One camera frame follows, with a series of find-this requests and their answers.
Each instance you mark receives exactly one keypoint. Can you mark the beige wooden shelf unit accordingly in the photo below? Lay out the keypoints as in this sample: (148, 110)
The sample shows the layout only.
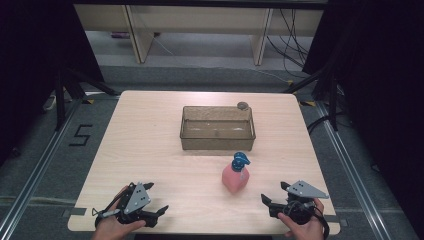
(200, 20)

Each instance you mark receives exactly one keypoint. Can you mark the brown transparent plastic box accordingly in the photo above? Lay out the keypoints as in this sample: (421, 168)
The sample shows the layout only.
(217, 141)

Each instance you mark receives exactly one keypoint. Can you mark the black tape floor mark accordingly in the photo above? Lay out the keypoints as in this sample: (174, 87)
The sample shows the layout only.
(80, 136)

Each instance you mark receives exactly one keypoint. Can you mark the pink spray bottle blue nozzle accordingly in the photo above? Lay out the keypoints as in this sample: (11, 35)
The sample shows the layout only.
(235, 178)

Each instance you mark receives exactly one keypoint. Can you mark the person's left hand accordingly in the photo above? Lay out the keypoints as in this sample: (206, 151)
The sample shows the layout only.
(111, 228)

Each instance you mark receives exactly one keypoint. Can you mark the metal floor rail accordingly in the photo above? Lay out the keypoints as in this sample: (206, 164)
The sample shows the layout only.
(36, 170)
(350, 166)

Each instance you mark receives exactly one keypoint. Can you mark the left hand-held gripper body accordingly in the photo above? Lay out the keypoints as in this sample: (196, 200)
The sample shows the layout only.
(136, 199)

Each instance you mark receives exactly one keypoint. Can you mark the yellow black tape piece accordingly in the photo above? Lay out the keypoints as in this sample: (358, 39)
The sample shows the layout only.
(307, 103)
(88, 101)

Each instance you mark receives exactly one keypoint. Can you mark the small round grey object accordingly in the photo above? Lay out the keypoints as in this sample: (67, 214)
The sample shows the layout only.
(242, 106)

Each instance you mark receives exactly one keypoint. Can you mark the dark curtain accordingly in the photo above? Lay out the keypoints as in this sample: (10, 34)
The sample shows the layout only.
(383, 83)
(30, 66)

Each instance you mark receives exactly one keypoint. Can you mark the black metal stand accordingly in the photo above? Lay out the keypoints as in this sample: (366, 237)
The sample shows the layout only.
(60, 103)
(332, 100)

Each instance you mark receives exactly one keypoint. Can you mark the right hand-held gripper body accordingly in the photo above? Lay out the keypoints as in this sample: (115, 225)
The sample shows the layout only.
(300, 205)

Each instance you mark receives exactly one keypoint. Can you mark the person's right hand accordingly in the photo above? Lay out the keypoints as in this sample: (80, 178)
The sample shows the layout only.
(306, 230)

